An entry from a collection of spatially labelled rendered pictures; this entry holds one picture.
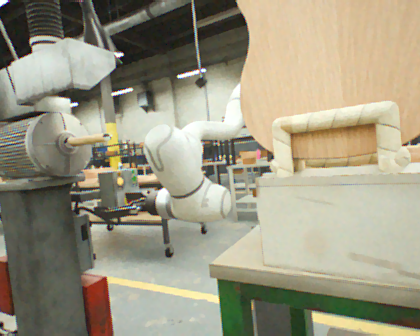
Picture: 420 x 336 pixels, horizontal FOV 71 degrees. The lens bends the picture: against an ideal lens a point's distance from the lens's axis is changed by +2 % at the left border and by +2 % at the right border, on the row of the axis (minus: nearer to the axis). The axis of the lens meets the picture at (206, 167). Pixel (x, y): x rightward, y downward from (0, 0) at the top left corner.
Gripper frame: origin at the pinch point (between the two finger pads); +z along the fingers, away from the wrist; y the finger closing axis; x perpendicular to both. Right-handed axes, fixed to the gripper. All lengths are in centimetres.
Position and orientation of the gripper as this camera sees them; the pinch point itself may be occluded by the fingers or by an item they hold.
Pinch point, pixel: (114, 203)
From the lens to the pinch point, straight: 100.4
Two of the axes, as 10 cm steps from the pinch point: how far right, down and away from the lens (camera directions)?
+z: -8.7, 0.6, 5.0
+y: 4.7, -2.5, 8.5
